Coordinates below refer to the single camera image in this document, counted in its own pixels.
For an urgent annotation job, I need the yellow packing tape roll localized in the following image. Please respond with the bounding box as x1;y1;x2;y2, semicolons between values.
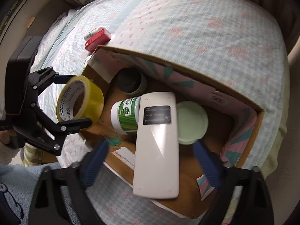
56;75;104;131

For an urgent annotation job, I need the red and white box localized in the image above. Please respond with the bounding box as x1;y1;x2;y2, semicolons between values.
85;28;111;52

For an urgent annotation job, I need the white jar green label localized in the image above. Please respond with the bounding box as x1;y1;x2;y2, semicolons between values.
110;97;141;135

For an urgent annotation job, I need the white remote control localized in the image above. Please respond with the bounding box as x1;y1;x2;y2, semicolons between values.
133;92;179;199

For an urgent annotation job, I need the pale green round tin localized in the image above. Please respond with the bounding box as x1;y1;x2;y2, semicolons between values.
177;101;209;145

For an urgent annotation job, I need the person's left hand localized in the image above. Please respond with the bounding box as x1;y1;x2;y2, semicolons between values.
0;130;16;145

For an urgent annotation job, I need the cardboard box pink lining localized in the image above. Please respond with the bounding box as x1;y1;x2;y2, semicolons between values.
78;45;266;220

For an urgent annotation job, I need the checkered floral bed sheet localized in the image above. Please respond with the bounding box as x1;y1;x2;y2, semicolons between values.
34;0;290;225

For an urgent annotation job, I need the small yellow wall item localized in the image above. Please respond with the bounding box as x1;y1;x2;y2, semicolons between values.
25;17;35;29

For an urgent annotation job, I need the framed wall picture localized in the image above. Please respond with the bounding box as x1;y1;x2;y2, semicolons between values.
0;0;28;43

